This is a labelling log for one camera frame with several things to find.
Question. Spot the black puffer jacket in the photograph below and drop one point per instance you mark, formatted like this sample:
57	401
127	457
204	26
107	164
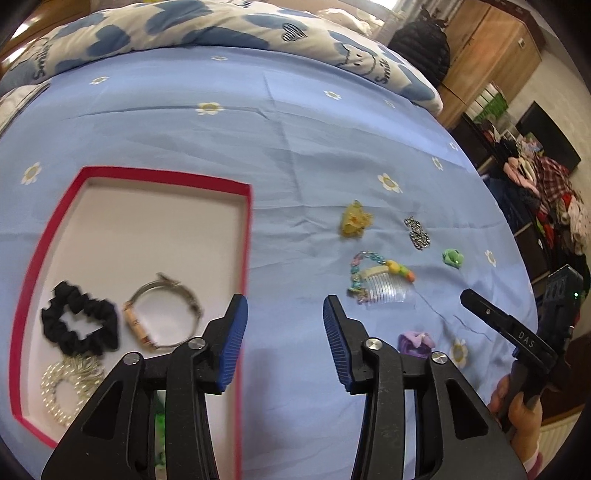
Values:
420	46

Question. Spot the stack of green boxes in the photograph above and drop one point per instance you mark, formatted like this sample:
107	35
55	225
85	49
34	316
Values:
489	104

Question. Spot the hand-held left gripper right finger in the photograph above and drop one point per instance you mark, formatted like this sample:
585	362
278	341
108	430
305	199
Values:
334	344

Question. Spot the black television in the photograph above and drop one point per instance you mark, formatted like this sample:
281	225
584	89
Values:
549	134

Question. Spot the red cardboard box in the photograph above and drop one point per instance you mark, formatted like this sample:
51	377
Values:
138	230

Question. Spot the person's right hand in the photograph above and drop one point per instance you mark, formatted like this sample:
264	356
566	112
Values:
526	429

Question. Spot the grey striped pillow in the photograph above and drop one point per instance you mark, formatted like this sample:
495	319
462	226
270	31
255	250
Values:
18	106

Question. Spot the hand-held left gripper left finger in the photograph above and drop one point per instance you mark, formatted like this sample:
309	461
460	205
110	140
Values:
233	344

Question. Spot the silver rhinestone hair clip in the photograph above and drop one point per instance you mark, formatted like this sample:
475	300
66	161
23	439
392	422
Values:
418	235

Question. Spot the purple bow hair clip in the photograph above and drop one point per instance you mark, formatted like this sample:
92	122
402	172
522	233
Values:
413	344

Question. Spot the clear hair comb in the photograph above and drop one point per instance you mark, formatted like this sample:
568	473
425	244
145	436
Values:
388	290

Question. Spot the green bow hair clip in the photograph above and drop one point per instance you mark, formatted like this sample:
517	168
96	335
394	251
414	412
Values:
452	258

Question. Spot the black scrunchie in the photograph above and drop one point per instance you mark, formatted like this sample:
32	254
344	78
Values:
55	323

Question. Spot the wooden wardrobe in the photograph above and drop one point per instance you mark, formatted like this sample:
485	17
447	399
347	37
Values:
489	46

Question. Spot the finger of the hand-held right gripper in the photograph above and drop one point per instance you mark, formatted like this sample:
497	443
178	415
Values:
485	310

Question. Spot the white duvet with blue hearts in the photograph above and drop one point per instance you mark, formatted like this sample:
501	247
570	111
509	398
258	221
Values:
184	27

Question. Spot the yellow hair clip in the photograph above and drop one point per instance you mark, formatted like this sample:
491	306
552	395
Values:
353	221

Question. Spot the silver bangle watch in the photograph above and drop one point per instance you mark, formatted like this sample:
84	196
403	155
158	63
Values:
134	323

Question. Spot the pile of clothes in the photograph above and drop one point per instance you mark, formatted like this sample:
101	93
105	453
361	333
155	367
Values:
554	184

